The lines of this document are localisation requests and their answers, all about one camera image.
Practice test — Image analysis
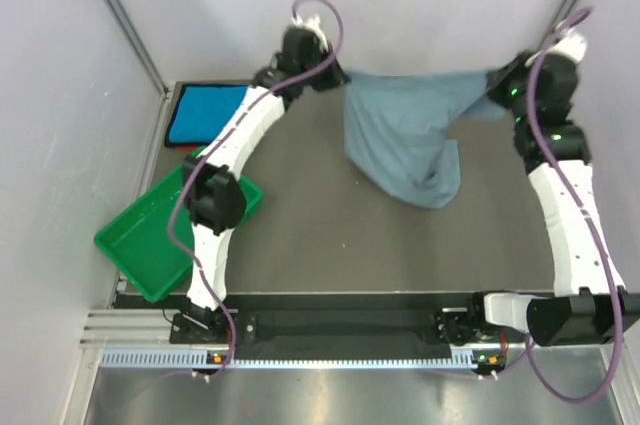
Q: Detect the light blue t-shirt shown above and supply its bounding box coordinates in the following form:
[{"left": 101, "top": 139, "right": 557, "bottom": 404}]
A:
[{"left": 344, "top": 70, "right": 506, "bottom": 209}]

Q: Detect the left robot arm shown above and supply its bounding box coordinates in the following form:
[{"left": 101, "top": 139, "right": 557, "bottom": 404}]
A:
[{"left": 180, "top": 15, "right": 346, "bottom": 342}]

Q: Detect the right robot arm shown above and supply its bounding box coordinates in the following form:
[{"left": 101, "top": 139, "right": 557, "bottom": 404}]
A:
[{"left": 466, "top": 52, "right": 639, "bottom": 346}]

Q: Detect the folded bright blue t-shirt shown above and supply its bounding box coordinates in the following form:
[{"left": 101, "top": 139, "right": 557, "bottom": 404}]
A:
[{"left": 168, "top": 84, "right": 251, "bottom": 146}]

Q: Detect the folded black t-shirt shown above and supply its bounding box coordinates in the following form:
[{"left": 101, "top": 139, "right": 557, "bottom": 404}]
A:
[{"left": 163, "top": 82, "right": 251, "bottom": 150}]

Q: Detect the green plastic tray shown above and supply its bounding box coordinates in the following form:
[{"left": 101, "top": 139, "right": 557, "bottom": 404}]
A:
[{"left": 93, "top": 145, "right": 266, "bottom": 303}]

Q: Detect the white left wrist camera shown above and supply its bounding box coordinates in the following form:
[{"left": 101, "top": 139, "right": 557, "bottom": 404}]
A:
[{"left": 291, "top": 15, "right": 329, "bottom": 50}]

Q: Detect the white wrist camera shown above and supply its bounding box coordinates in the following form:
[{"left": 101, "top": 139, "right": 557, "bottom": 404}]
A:
[
  {"left": 291, "top": 15, "right": 329, "bottom": 50},
  {"left": 548, "top": 28, "right": 587, "bottom": 65}
]

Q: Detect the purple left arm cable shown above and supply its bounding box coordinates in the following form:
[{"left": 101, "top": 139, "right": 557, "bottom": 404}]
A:
[{"left": 167, "top": 0, "right": 346, "bottom": 386}]

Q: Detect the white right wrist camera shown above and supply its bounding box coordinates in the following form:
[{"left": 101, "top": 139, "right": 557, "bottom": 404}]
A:
[{"left": 548, "top": 28, "right": 587, "bottom": 65}]

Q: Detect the left aluminium corner post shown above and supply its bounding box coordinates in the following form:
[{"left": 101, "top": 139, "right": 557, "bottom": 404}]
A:
[{"left": 103, "top": 0, "right": 169, "bottom": 97}]

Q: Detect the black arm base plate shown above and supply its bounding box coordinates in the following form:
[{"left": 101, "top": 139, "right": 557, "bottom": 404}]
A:
[{"left": 170, "top": 308, "right": 514, "bottom": 346}]

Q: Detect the grey slotted cable duct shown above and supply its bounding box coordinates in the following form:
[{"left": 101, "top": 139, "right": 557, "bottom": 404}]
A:
[{"left": 99, "top": 348, "right": 501, "bottom": 371}]

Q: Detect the aluminium frame rail front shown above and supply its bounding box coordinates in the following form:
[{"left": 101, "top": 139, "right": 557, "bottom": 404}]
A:
[{"left": 79, "top": 307, "right": 626, "bottom": 350}]

